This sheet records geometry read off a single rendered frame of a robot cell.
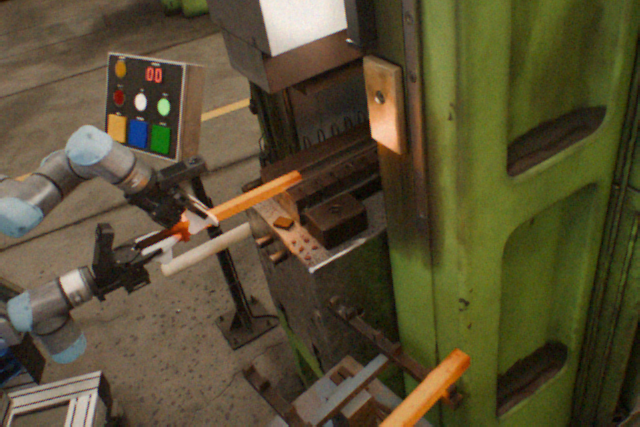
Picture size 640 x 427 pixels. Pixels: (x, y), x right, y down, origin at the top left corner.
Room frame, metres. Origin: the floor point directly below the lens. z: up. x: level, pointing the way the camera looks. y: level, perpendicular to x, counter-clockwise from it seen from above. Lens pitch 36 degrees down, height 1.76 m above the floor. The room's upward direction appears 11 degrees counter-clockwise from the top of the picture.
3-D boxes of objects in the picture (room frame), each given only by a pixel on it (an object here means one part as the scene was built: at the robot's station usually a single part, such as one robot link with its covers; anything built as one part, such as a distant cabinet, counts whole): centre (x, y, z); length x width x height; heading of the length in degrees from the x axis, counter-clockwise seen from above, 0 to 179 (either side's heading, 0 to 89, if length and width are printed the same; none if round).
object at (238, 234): (1.40, 0.33, 0.62); 0.44 x 0.05 x 0.05; 115
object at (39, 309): (0.86, 0.61, 0.98); 0.11 x 0.08 x 0.09; 115
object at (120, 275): (0.93, 0.47, 0.98); 0.12 x 0.08 x 0.09; 115
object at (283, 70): (1.22, -0.09, 1.32); 0.42 x 0.20 x 0.10; 115
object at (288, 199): (1.22, -0.09, 0.96); 0.42 x 0.20 x 0.09; 115
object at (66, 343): (0.88, 0.62, 0.89); 0.11 x 0.08 x 0.11; 45
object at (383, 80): (0.90, -0.15, 1.27); 0.09 x 0.02 x 0.17; 25
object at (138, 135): (1.50, 0.49, 1.01); 0.07 x 0.05 x 0.07; 50
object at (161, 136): (1.44, 0.42, 1.01); 0.07 x 0.05 x 0.07; 50
